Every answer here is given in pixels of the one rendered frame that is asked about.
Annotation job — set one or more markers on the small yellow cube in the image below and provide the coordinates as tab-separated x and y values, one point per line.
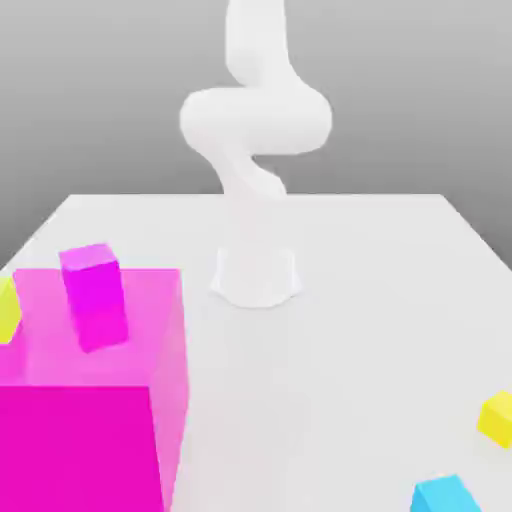
498	420
7	312

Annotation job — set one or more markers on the small cyan cube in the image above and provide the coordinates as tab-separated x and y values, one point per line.
444	496

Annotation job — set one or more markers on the large magenta box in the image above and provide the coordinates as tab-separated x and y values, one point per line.
80	440

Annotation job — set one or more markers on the small magenta cube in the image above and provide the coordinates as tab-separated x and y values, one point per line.
96	304

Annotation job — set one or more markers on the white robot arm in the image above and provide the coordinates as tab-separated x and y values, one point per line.
256	120

